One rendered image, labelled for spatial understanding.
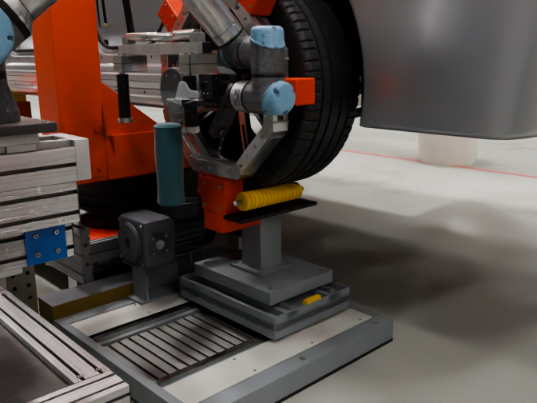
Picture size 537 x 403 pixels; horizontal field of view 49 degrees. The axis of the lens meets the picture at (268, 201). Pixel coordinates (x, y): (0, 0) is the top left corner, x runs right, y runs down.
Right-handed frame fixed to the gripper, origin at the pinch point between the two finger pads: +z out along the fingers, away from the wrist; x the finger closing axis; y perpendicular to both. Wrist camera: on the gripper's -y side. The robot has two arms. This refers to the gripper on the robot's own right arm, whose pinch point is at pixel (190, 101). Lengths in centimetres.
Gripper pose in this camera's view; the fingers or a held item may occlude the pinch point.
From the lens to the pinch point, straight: 159.0
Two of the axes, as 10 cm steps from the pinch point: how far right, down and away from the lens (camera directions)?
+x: -7.3, 1.7, -6.7
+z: -6.9, -1.7, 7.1
